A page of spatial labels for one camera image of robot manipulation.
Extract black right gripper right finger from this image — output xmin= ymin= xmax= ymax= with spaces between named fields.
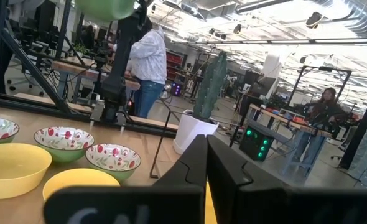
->
xmin=207 ymin=134 xmax=292 ymax=224

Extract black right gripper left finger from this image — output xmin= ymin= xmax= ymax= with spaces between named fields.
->
xmin=154 ymin=134 xmax=208 ymax=188

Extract plain yellow bowl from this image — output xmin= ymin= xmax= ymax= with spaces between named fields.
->
xmin=0 ymin=142 xmax=53 ymax=200
xmin=42 ymin=167 xmax=121 ymax=202

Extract black box green lights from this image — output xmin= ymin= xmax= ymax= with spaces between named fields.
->
xmin=238 ymin=124 xmax=276 ymax=162

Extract white hexagonal plant pot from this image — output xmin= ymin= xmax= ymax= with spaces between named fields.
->
xmin=173 ymin=109 xmax=220 ymax=156

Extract standing person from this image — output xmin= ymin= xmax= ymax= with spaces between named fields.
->
xmin=108 ymin=23 xmax=169 ymax=119

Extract red storage cabinet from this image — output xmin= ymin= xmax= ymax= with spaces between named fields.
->
xmin=166 ymin=51 xmax=184 ymax=80

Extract purple-lit device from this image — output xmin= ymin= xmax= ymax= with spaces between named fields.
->
xmin=170 ymin=82 xmax=183 ymax=97

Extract green cactus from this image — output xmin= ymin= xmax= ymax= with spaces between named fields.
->
xmin=192 ymin=51 xmax=228 ymax=121

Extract wooden workbench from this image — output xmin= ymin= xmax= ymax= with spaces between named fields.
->
xmin=51 ymin=58 xmax=141 ymax=103

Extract wooden desk metal legs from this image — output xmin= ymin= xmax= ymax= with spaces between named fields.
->
xmin=247 ymin=104 xmax=333 ymax=175

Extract seated person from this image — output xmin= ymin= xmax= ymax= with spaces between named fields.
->
xmin=292 ymin=87 xmax=348 ymax=170

